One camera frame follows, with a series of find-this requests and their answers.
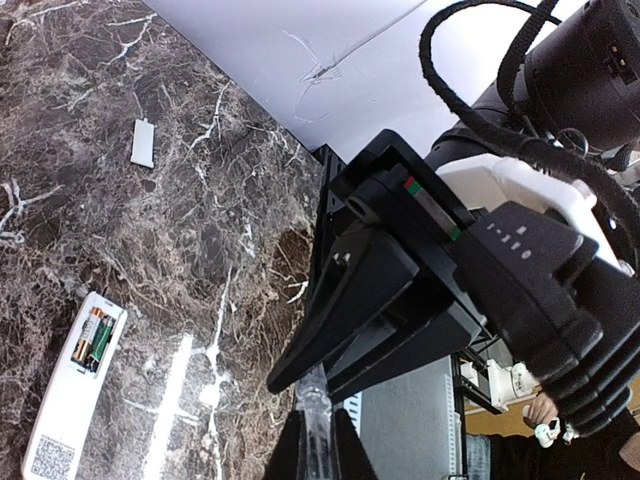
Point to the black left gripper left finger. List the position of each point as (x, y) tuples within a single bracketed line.
[(288, 457)]

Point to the white remote control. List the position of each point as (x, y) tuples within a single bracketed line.
[(62, 424)]

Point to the green AAA battery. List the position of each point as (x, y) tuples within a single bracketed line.
[(100, 342)]

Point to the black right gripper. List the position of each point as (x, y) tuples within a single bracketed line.
[(354, 325)]

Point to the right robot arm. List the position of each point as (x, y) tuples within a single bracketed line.
[(583, 76)]

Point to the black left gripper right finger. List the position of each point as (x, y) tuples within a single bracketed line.
[(351, 458)]

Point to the white battery cover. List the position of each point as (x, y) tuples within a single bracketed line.
[(143, 143)]

